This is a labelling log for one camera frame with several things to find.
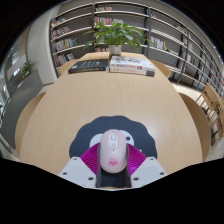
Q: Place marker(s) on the white illustrated-cover book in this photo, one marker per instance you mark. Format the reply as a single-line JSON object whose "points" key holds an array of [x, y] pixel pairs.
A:
{"points": [[131, 63]]}

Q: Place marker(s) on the red-spined book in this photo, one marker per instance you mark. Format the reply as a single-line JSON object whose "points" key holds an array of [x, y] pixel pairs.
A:
{"points": [[130, 71]]}

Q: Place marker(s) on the curved wooden chair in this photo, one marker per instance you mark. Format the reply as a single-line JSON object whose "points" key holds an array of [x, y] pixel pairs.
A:
{"points": [[198, 126], [26, 120], [161, 68], [63, 67]]}

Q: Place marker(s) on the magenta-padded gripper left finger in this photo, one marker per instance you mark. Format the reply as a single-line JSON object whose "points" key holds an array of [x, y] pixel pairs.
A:
{"points": [[74, 170]]}

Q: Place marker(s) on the black book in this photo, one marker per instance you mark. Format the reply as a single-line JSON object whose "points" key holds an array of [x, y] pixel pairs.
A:
{"points": [[88, 66]]}

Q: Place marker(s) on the grey bookshelf unit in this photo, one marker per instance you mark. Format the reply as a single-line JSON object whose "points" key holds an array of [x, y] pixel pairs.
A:
{"points": [[166, 36]]}

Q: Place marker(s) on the light wooden slatted chair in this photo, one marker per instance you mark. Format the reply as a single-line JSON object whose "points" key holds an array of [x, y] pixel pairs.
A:
{"points": [[211, 106]]}

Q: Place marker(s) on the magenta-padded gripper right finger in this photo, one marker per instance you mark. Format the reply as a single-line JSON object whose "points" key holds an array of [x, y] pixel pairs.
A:
{"points": [[150, 170]]}

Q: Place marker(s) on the green potted plant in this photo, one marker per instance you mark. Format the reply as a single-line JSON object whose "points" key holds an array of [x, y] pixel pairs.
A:
{"points": [[116, 35]]}

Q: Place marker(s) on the pink computer mouse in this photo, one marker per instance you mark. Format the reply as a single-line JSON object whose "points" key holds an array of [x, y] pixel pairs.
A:
{"points": [[113, 148]]}

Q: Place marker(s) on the small green floor plant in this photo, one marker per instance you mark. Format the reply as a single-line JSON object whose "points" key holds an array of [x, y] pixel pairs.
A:
{"points": [[28, 68]]}

